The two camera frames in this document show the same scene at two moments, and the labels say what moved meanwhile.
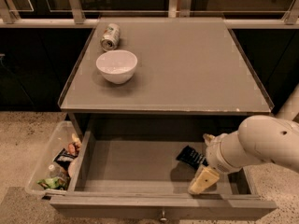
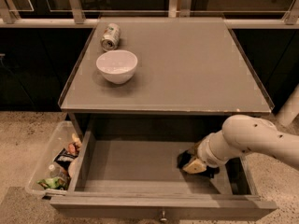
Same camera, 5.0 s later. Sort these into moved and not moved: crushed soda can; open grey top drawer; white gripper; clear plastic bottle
Moved: white gripper
Not moved: open grey top drawer; crushed soda can; clear plastic bottle
